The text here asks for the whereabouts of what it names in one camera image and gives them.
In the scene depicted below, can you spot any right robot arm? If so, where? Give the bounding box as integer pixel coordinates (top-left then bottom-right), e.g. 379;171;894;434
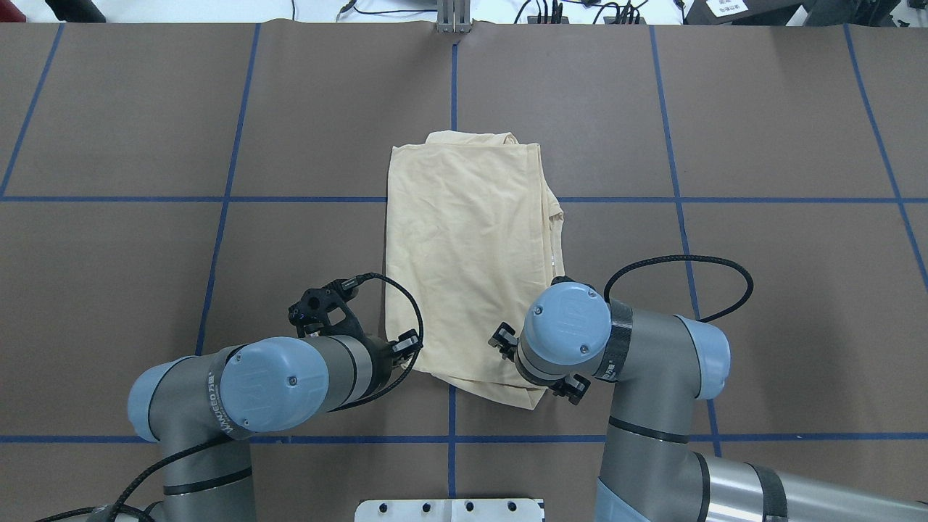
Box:
488;278;927;521

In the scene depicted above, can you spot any beige long-sleeve printed shirt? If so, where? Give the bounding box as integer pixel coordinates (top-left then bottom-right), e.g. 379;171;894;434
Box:
384;130;566;410

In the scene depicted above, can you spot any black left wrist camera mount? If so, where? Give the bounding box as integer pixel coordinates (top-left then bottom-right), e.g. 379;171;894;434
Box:
288;278;364;339

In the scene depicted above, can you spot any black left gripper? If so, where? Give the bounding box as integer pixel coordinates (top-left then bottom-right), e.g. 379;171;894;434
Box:
362;329;423;396

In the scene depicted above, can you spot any white pedestal column base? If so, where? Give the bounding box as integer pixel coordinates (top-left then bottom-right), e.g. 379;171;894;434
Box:
354;498;546;521

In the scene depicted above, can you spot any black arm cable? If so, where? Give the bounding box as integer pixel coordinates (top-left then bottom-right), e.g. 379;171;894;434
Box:
29;273;426;522
603;254;755;324

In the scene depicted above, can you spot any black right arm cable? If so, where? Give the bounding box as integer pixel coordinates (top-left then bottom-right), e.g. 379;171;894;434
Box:
603;254;755;324

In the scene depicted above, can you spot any aluminium frame post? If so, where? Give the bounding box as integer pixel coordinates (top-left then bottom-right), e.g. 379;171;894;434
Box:
436;0;473;34

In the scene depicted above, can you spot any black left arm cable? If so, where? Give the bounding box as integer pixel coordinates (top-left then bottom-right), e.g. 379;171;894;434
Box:
29;273;426;522

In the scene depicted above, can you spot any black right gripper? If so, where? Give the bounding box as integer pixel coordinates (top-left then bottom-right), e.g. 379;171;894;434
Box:
489;323;591;405

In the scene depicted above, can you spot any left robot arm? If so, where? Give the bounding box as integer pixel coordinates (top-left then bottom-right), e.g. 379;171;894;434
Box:
88;330;422;521

